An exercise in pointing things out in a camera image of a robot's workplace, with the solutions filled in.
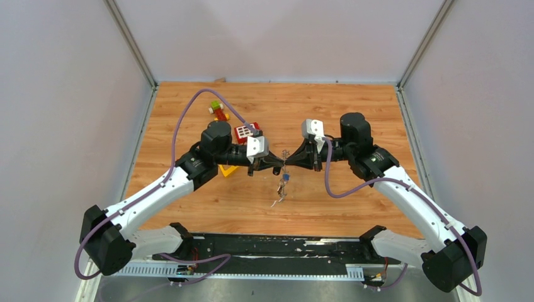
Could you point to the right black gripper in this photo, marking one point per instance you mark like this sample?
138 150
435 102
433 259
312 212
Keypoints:
306 156

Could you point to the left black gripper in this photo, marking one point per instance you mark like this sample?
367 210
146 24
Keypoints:
262 163

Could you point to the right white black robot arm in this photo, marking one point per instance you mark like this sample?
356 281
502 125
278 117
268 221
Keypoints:
448 253

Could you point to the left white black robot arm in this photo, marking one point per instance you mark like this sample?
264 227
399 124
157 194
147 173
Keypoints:
112 236

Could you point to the red lego window brick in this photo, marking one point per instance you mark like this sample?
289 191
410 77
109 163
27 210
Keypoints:
241 134

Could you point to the yellow triangular toy piece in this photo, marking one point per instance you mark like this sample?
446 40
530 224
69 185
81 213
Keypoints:
227 170

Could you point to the lego car toy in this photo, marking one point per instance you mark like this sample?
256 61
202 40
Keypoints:
217 110

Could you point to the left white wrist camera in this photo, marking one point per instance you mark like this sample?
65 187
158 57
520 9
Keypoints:
256 147

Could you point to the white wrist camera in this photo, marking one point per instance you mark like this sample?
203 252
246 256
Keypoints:
256 147
313 130

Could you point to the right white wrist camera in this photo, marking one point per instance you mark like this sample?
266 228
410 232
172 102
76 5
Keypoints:
313 130

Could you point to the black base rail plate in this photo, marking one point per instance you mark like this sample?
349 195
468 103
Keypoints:
281 255

